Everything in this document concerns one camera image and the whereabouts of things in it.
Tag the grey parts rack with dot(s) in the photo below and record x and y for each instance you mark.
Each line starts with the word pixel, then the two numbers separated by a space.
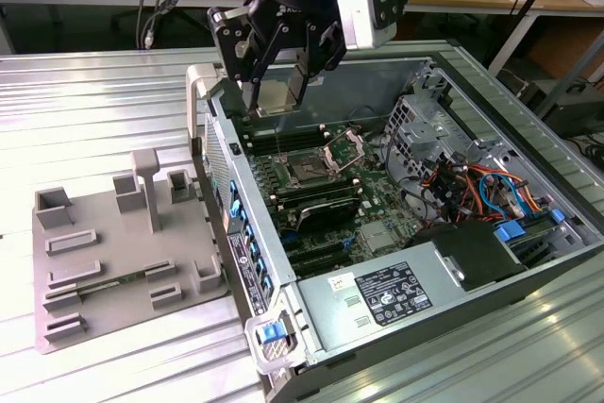
pixel 122 242

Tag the blue case latch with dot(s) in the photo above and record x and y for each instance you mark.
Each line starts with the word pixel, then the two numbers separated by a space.
pixel 271 332

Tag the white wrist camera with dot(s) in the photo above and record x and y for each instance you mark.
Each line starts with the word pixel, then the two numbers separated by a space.
pixel 363 21

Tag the silver CPU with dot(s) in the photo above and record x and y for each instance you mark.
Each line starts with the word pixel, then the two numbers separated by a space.
pixel 278 96

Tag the green motherboard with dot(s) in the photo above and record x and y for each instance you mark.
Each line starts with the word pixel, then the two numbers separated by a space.
pixel 377 190

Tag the blue card retention clip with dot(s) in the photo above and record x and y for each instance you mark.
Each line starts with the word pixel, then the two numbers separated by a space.
pixel 268 288
pixel 246 228
pixel 261 267
pixel 235 197
pixel 254 249

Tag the silver chipset heatsink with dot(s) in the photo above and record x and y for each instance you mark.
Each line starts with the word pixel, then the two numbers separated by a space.
pixel 377 235

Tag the metal locking lever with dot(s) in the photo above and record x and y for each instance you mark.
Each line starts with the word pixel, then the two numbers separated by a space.
pixel 278 143

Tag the small blue latch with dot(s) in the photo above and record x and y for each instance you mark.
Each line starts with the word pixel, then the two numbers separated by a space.
pixel 557 215

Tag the black expansion slot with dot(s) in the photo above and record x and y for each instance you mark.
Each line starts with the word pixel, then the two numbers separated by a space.
pixel 321 265
pixel 316 251

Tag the silver power supply unit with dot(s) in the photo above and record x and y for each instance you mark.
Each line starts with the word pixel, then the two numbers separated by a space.
pixel 330 323

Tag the black plastic shroud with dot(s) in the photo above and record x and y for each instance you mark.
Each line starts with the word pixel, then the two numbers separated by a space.
pixel 467 252

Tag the silver metal drive cage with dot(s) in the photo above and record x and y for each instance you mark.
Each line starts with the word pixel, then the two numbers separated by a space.
pixel 415 134

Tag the black graphics card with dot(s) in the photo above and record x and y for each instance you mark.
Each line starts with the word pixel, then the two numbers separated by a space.
pixel 330 212

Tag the black RAM slot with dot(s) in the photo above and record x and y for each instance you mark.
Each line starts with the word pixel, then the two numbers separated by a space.
pixel 288 142
pixel 311 182
pixel 316 191
pixel 288 131

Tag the large blue drive latch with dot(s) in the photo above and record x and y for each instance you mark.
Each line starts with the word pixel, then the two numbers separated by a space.
pixel 509 232

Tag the black floor computer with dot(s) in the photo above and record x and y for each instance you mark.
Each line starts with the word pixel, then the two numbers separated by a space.
pixel 575 115

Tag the CPU socket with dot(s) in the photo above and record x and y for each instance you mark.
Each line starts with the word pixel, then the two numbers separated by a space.
pixel 309 169

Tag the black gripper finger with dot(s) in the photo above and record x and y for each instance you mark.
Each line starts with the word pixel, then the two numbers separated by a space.
pixel 226 63
pixel 330 54

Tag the open PC case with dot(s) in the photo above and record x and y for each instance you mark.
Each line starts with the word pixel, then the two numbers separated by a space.
pixel 358 91

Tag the green RAM stick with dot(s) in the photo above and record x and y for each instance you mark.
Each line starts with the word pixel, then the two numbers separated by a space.
pixel 132 276

